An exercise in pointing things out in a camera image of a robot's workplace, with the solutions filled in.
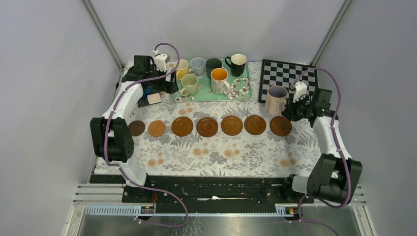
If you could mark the black white chessboard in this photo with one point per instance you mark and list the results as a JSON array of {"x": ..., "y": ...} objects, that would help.
[{"x": 279, "y": 73}]

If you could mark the dark green mug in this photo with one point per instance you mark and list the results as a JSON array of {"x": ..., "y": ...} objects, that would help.
[{"x": 211, "y": 64}]

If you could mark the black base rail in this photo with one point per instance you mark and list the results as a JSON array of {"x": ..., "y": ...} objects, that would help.
[{"x": 205, "y": 195}]

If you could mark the small light wooden coaster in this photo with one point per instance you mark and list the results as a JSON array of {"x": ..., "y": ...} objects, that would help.
[{"x": 156, "y": 128}]

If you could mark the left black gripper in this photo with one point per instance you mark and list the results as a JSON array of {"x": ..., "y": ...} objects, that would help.
[{"x": 169, "y": 86}]

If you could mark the brown wooden coaster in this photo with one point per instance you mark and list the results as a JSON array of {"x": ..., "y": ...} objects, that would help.
[
  {"x": 280, "y": 126},
  {"x": 207, "y": 127},
  {"x": 231, "y": 125},
  {"x": 255, "y": 125},
  {"x": 182, "y": 126}
]

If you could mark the light blue mug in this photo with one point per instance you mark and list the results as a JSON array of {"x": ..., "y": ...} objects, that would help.
[{"x": 197, "y": 67}]

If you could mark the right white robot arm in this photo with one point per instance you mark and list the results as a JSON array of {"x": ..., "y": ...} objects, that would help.
[{"x": 335, "y": 175}]

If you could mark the small dark wooden coaster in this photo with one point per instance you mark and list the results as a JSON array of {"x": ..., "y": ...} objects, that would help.
[{"x": 136, "y": 128}]

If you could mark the green serving tray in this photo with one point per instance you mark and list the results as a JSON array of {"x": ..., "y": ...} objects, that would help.
[{"x": 241, "y": 89}]

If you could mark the floral tablecloth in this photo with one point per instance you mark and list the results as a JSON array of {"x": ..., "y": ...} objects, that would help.
[{"x": 242, "y": 155}]

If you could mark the patterned mug orange inside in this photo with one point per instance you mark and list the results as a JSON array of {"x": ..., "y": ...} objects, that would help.
[{"x": 219, "y": 81}]

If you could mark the pink mug purple inside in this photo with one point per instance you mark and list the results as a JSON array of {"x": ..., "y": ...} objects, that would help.
[{"x": 276, "y": 100}]

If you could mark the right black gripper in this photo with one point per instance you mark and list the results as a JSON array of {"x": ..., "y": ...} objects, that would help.
[{"x": 289, "y": 110}]

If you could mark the dark base plate with blocks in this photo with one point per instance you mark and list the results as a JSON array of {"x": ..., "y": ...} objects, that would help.
[{"x": 143, "y": 102}]

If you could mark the black mug white inside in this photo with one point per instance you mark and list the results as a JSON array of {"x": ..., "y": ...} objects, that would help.
[{"x": 236, "y": 63}]

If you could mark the yellow mug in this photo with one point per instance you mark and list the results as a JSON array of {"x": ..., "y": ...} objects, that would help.
[{"x": 182, "y": 69}]

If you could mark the pale green mug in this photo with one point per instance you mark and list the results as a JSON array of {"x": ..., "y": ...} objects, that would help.
[{"x": 190, "y": 86}]

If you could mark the light wooden block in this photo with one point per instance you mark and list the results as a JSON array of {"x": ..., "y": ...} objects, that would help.
[{"x": 154, "y": 98}]

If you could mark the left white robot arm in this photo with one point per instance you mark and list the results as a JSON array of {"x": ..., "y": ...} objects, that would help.
[{"x": 111, "y": 137}]

